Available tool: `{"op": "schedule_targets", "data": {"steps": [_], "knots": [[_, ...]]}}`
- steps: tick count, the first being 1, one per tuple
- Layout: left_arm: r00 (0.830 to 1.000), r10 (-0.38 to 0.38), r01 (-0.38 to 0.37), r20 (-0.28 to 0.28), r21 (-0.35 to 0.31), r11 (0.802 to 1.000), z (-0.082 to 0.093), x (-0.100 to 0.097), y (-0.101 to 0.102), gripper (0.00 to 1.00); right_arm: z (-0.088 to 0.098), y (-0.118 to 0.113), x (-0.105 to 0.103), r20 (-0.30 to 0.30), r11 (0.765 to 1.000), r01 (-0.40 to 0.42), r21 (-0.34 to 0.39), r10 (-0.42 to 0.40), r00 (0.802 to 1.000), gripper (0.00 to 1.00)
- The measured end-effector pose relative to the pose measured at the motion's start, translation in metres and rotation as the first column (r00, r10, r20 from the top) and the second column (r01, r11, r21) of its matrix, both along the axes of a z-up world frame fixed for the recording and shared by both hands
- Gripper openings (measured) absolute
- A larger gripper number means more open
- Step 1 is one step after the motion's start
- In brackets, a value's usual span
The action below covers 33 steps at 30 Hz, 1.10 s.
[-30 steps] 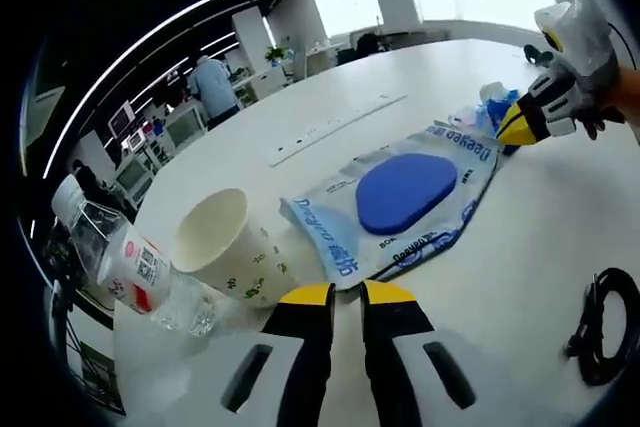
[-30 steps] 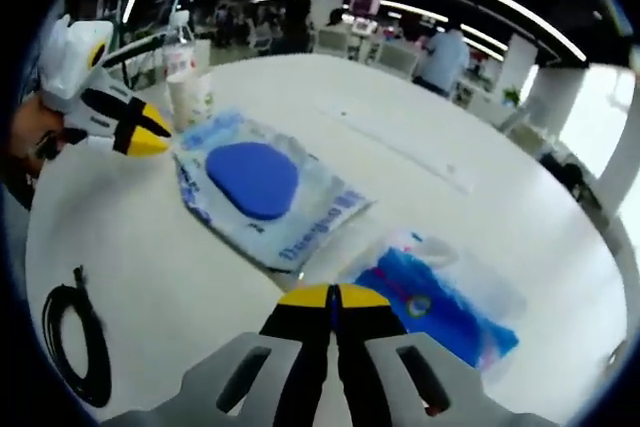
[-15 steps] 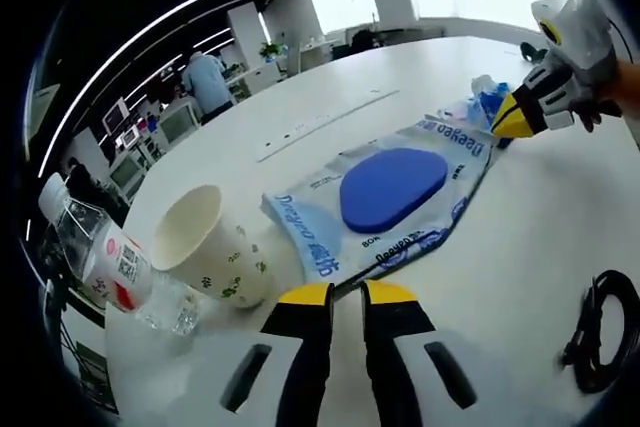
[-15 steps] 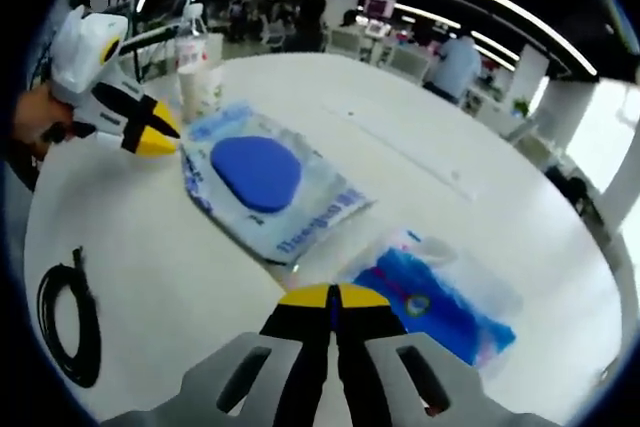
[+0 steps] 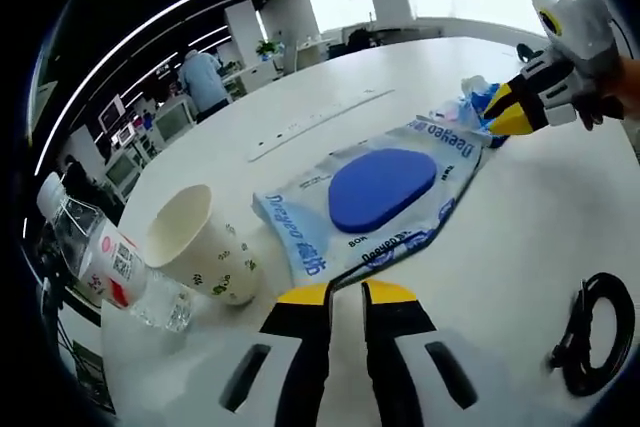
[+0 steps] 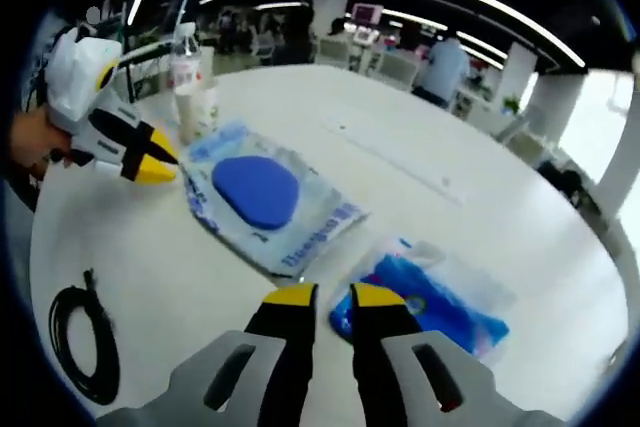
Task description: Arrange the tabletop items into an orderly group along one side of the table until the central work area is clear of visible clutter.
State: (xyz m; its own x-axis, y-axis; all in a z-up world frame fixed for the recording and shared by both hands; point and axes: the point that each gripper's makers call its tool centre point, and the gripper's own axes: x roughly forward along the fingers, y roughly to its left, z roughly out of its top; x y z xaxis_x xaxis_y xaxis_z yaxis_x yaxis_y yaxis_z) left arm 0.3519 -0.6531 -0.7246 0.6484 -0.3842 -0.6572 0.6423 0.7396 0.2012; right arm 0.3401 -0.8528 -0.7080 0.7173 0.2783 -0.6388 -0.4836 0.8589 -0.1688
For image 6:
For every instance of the white table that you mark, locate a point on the white table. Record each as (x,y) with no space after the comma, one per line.
(150,227)

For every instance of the green potted plant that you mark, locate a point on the green potted plant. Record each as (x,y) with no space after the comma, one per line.
(511,103)

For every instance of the blue and white packet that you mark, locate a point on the blue and white packet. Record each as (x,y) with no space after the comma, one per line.
(320,207)

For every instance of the blue tissue pack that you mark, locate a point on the blue tissue pack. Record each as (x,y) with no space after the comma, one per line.
(440,307)

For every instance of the person's left hand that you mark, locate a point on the person's left hand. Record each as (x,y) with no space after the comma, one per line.
(35,139)

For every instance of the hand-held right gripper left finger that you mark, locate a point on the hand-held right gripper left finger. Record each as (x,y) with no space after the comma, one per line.
(285,347)

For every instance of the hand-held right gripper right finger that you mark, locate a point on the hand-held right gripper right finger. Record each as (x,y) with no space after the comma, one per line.
(385,347)

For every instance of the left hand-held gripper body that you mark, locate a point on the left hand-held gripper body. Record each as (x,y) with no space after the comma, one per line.
(75,77)

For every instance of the small pink screen monitor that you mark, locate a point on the small pink screen monitor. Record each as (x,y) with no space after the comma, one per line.
(367,12)

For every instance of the printed paper cup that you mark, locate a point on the printed paper cup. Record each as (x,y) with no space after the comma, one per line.
(197,117)

